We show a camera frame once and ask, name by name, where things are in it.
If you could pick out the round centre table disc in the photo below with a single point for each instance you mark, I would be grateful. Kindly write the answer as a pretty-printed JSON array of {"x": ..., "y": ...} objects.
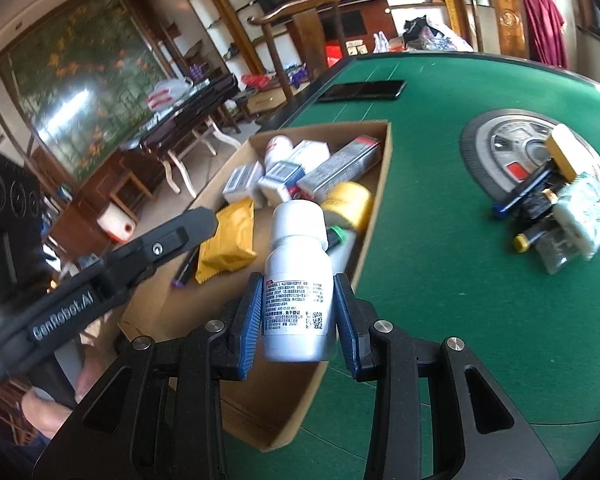
[{"x": 502, "y": 147}]

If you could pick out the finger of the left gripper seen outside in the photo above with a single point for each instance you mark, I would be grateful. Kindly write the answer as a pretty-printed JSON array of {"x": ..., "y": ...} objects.
[{"x": 42, "y": 340}]

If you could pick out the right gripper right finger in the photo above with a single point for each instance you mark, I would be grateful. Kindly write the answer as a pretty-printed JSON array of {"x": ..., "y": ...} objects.
[{"x": 477, "y": 432}]

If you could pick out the white plastic bag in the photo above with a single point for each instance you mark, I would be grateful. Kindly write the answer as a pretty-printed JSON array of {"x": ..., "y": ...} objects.
[{"x": 167, "y": 92}]

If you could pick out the grey red long box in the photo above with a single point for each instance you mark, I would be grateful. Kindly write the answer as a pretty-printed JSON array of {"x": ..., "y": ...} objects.
[{"x": 350, "y": 163}]

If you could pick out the large framed floral painting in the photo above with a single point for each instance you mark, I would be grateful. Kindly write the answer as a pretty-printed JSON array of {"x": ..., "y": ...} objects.
[{"x": 80, "y": 77}]

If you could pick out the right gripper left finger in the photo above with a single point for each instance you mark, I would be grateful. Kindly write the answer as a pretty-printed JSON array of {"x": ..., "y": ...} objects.
[{"x": 156, "y": 412}]

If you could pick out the white barcode medicine box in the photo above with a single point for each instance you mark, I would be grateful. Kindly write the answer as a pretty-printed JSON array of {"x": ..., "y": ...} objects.
[{"x": 244, "y": 183}]

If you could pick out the purple cap black pen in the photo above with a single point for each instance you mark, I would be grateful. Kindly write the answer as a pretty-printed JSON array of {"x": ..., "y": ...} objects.
[{"x": 187, "y": 269}]

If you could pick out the black blue marker pen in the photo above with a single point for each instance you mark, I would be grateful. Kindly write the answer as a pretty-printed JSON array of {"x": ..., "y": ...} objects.
[{"x": 521, "y": 191}]

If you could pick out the wooden chair near table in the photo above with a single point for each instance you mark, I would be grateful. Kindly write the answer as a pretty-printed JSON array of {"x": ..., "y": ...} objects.
[{"x": 307, "y": 28}]

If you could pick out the yellow tape roll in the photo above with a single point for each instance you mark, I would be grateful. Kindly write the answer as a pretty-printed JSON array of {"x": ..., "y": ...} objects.
[{"x": 349, "y": 206}]

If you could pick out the black bag pile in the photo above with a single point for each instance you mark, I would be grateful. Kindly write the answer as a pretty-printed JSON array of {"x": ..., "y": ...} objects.
[{"x": 423, "y": 34}]

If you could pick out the green cap black pen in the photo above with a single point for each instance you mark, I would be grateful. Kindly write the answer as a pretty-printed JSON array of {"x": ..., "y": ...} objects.
[{"x": 335, "y": 237}]

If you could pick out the yellow foil packet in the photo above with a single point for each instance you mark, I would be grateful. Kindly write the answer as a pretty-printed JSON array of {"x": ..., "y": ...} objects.
[{"x": 231, "y": 247}]

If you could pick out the blue white medicine box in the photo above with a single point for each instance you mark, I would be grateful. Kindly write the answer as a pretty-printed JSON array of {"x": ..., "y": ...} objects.
[{"x": 280, "y": 181}]

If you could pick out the white bottle red label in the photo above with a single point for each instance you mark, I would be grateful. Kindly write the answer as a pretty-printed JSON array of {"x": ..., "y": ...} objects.
[{"x": 278, "y": 148}]

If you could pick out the wooden chair with carving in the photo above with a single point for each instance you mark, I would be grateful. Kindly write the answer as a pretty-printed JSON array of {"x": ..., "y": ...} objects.
[{"x": 500, "y": 27}]

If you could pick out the white medicine bottle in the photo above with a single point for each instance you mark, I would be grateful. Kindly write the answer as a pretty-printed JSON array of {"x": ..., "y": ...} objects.
[{"x": 298, "y": 325}]

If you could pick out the dark red hanging cloth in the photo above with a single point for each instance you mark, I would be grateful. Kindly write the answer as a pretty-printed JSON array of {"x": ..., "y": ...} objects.
[{"x": 547, "y": 43}]

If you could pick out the black smartphone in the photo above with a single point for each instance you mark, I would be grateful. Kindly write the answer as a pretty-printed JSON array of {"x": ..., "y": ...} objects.
[{"x": 382, "y": 90}]

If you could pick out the black folding side table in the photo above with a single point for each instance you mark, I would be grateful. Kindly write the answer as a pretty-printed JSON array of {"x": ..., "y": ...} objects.
[{"x": 171, "y": 134}]

